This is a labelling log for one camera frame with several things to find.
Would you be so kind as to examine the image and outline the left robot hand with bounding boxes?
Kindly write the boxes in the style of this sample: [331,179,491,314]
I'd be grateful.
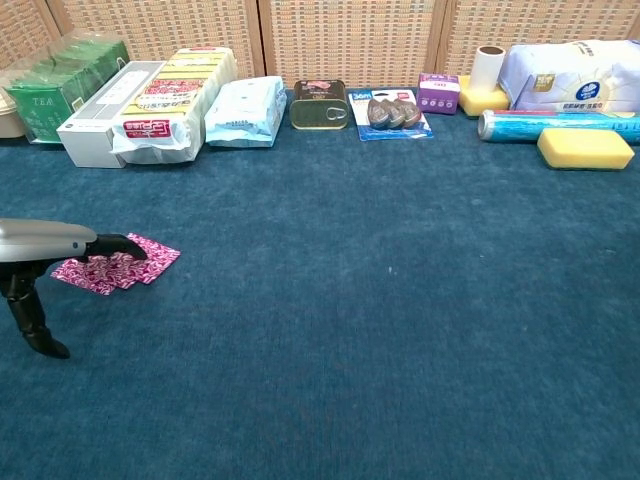
[0,218,150,360]

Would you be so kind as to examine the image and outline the white power strip box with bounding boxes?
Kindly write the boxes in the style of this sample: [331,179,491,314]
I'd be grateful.
[56,60,169,169]

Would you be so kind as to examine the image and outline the clear box green tea bags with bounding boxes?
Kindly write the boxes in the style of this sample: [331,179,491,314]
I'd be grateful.
[2,33,131,146]

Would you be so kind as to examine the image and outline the yellow sponge multipack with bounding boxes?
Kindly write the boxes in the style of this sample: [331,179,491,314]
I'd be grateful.
[109,47,239,165]

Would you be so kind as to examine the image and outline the wicker folding screen panel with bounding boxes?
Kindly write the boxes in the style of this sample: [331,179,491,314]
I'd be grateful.
[257,0,449,90]
[45,0,266,81]
[0,0,64,71]
[437,0,640,79]

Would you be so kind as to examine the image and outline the light blue wet wipes pack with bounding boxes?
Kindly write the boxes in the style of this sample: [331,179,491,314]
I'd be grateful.
[203,75,287,149]

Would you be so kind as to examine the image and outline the dark gold meat can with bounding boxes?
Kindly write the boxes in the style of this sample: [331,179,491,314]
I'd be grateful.
[289,78,350,132]

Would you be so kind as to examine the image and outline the teal felt table cover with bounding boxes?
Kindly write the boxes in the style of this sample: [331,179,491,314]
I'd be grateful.
[0,87,640,480]

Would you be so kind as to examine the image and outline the blue blister pack of hooks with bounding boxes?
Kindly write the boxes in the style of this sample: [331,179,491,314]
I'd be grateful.
[348,88,435,143]

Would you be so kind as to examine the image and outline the small purple box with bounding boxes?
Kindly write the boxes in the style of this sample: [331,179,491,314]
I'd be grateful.
[415,72,461,115]

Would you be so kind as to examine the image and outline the plain yellow sponge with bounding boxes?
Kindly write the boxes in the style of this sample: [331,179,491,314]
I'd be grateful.
[457,74,511,119]

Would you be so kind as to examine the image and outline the white paper roll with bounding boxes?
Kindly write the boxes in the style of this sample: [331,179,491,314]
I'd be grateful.
[472,45,507,95]

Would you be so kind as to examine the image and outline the blue cling wrap roll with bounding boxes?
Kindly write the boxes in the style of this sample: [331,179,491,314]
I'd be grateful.
[477,108,640,146]

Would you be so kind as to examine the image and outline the yellow sponge green underside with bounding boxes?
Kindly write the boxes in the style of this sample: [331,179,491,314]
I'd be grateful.
[536,127,636,172]

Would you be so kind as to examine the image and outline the large white tissue pack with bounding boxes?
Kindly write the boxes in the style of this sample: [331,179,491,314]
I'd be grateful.
[497,38,640,114]

